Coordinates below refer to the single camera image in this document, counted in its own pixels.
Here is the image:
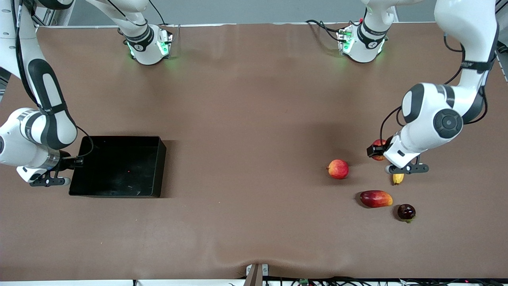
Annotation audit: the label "red yellow apple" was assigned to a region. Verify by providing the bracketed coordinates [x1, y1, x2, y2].
[327, 159, 350, 180]
[371, 139, 388, 161]

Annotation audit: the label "black plastic box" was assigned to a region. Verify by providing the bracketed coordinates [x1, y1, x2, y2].
[69, 136, 167, 198]

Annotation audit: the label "red yellow mango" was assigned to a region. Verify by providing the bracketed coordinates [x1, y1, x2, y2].
[360, 190, 393, 209]

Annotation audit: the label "dark purple round fruit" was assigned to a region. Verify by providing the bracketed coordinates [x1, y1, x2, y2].
[397, 204, 416, 224]

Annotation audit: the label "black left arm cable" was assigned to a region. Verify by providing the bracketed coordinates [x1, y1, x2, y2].
[379, 32, 489, 148]

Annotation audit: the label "black left base cables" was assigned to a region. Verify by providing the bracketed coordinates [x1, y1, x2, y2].
[305, 19, 350, 43]

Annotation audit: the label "black table edge cables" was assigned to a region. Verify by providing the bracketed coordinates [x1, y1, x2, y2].
[228, 276, 508, 286]

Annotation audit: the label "black right base cable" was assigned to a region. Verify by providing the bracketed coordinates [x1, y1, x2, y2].
[148, 0, 167, 26]

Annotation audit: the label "grey metal bracket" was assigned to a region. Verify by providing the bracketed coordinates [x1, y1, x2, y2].
[244, 263, 269, 286]

